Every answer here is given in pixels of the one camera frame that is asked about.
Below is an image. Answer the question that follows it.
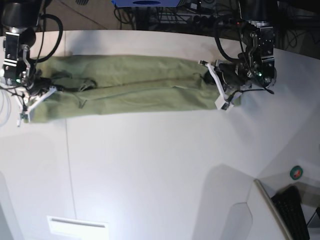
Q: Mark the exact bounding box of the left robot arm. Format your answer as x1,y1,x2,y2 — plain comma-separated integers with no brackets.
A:
212,0,278,93

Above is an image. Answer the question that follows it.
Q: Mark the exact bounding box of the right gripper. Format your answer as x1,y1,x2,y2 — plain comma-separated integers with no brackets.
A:
22,76,53,97

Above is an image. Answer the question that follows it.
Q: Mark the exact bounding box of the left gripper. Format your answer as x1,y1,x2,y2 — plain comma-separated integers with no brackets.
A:
202,60,250,92

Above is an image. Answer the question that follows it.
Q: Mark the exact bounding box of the power strip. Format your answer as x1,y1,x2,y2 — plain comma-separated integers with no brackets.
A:
192,14,233,28

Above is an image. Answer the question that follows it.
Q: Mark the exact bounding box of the blue box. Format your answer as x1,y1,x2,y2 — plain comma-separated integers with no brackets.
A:
111,0,184,8

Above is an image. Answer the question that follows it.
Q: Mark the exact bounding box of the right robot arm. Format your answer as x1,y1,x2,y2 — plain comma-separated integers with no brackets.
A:
0,0,63,96

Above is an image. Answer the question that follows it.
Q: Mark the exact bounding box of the black keyboard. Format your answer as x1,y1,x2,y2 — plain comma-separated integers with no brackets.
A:
271,185,310,240

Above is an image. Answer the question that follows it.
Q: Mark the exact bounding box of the white slotted plate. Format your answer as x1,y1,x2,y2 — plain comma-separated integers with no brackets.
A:
47,216,110,240

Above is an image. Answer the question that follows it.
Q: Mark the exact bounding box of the white cable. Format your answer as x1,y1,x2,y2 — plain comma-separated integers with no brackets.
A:
0,89,13,128

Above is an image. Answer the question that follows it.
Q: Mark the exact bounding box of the green t-shirt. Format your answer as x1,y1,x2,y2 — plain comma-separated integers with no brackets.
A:
31,55,220,123

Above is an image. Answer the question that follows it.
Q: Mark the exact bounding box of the green tape roll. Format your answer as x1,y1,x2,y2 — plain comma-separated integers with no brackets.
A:
289,165,304,181

